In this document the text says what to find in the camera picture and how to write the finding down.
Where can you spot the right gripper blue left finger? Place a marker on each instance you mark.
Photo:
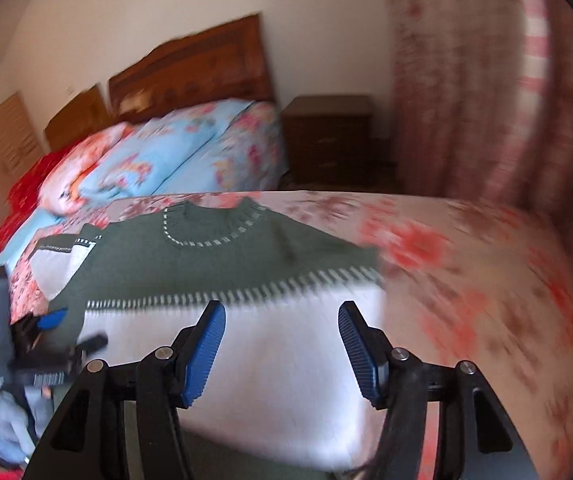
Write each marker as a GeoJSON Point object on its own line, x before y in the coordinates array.
{"type": "Point", "coordinates": [195, 350]}

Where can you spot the red blanket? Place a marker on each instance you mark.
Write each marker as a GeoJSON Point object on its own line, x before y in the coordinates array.
{"type": "Point", "coordinates": [23, 196]}

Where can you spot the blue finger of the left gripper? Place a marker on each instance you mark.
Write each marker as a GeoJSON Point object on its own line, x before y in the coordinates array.
{"type": "Point", "coordinates": [93, 344]}
{"type": "Point", "coordinates": [51, 320]}

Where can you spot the dark wooden headboard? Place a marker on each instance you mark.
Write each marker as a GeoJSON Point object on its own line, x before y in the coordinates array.
{"type": "Point", "coordinates": [228, 61]}

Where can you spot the gloved left hand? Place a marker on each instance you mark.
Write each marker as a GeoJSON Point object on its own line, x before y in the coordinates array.
{"type": "Point", "coordinates": [21, 428]}

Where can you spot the pink floral curtain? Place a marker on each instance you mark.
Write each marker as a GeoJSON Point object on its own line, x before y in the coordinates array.
{"type": "Point", "coordinates": [483, 102]}

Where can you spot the light blue folded quilt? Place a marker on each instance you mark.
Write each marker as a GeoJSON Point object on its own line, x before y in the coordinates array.
{"type": "Point", "coordinates": [143, 160]}

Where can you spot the pink floral pillow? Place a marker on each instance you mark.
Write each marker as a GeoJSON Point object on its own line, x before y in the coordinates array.
{"type": "Point", "coordinates": [59, 193]}

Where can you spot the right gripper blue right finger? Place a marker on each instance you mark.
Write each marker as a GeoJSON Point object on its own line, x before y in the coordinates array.
{"type": "Point", "coordinates": [368, 352]}

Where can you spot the small wooden headboard panel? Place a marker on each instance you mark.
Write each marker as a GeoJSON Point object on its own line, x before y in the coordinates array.
{"type": "Point", "coordinates": [81, 117]}

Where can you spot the pink floral bed sheet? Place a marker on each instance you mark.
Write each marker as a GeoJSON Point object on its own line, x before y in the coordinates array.
{"type": "Point", "coordinates": [447, 280]}

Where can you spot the light blue floral bedspread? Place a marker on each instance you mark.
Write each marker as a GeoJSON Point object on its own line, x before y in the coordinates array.
{"type": "Point", "coordinates": [249, 156]}

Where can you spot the dark wooden nightstand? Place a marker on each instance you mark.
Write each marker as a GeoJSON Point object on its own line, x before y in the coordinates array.
{"type": "Point", "coordinates": [330, 143]}

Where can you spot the green and white knit sweater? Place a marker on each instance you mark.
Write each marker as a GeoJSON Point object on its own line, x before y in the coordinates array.
{"type": "Point", "coordinates": [226, 319]}

